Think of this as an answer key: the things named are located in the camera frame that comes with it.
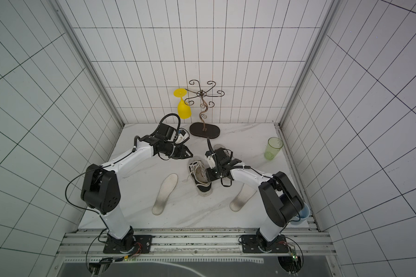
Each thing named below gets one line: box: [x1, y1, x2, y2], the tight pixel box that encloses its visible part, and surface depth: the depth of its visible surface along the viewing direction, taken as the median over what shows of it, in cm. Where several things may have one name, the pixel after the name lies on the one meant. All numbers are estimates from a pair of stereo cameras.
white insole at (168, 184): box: [151, 173, 179, 216], surface depth 90 cm
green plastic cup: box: [264, 136, 284, 161], surface depth 97 cm
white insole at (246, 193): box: [229, 182, 258, 213], surface depth 87 cm
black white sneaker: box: [187, 156, 213, 197], surface depth 88 cm
